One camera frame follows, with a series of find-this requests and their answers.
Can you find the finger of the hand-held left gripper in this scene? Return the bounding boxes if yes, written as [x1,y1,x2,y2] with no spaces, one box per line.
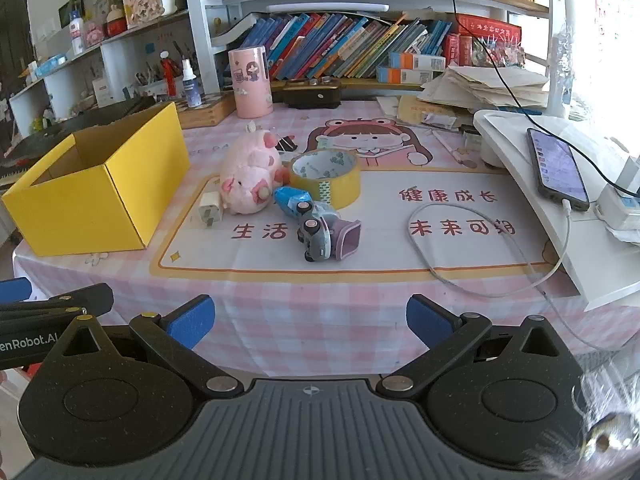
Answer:
[0,283,115,329]
[0,277,32,305]

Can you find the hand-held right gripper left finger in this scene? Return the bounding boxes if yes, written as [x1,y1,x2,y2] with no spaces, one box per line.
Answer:
[50,295,244,402]

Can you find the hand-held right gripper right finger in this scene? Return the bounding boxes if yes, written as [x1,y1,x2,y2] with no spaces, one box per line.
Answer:
[376,294,572,403]

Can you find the yellow cardboard box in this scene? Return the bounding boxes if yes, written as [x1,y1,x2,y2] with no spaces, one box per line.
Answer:
[1,101,192,257]

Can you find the white charger plug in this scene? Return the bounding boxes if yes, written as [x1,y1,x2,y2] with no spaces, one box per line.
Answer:
[197,191,225,230]

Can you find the grey purple toy truck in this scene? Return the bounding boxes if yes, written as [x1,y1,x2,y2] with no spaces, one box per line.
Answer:
[296,212,362,263]

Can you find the yellow tape roll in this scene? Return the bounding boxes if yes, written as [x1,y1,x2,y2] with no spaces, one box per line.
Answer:
[289,149,362,211]

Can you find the blue toy car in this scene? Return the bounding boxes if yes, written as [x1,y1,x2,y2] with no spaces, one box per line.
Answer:
[273,186,326,221]

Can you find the pink pig plush toy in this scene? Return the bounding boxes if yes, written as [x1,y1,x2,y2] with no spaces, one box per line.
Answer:
[218,122,292,215]

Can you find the pink checked desktop mat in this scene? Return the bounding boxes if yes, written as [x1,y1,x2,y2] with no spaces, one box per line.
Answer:
[11,95,640,378]

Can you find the white pen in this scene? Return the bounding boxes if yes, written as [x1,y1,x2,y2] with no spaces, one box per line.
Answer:
[432,130,463,161]

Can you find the white plastic stand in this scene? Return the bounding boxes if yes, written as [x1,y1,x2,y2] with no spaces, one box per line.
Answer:
[472,109,640,311]

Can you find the black smartphone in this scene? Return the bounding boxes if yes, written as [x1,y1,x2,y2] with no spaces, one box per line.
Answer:
[526,127,591,212]

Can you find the white fluffy item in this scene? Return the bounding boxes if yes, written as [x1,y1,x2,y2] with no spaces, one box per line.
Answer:
[525,355,640,480]

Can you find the wooden chess box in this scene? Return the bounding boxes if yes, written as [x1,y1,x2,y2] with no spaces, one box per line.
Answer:
[177,92,237,130]

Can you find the orange printed booklet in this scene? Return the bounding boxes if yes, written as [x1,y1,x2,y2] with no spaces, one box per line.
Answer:
[397,95,476,128]

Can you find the white box red label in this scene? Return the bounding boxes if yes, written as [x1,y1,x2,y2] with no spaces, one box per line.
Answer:
[92,77,113,108]

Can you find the white power device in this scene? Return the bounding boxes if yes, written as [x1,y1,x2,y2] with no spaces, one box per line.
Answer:
[597,157,640,243]

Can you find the white blue spray bottle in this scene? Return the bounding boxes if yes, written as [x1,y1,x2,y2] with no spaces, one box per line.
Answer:
[181,59,202,108]

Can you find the blue tissue pack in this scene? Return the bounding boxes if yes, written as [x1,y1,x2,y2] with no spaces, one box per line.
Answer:
[35,55,68,78]

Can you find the pink cartoon canister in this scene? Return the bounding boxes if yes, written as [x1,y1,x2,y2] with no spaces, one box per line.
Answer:
[228,46,273,119]

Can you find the stack of papers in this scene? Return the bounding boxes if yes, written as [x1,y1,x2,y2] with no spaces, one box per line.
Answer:
[417,64,551,111]

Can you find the blue orange white carton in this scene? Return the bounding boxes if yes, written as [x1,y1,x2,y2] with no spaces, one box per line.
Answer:
[376,66,433,84]
[389,52,446,71]

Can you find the brown pencil sharpener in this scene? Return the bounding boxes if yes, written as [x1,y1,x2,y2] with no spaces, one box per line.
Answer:
[282,77,343,111]

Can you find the white shelf unit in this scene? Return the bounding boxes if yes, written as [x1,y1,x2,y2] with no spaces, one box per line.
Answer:
[7,10,201,136]

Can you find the white bottle blue cap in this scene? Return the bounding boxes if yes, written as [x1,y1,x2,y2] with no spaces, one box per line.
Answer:
[70,2,86,56]

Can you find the colourful card packs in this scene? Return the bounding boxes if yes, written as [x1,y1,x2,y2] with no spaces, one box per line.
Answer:
[470,35,526,68]

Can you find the red jar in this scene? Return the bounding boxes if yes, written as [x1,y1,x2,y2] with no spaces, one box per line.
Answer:
[105,5,126,37]

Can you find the row of children's books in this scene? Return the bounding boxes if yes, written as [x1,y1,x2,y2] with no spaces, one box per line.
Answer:
[240,12,453,80]

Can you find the red gift box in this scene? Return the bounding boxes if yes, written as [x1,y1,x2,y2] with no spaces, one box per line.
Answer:
[457,15,522,41]

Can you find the white wooden bookshelf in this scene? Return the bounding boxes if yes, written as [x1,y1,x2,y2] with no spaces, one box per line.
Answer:
[182,0,551,93]

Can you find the white light bar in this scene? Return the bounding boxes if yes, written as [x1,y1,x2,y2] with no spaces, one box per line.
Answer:
[267,2,390,13]

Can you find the white charging cable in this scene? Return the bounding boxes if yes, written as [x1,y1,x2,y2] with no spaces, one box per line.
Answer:
[407,201,617,353]

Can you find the white lamp post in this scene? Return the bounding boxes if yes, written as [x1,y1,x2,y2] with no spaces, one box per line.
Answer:
[547,0,576,116]

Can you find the black cable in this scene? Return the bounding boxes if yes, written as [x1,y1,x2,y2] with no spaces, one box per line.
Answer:
[417,0,640,198]

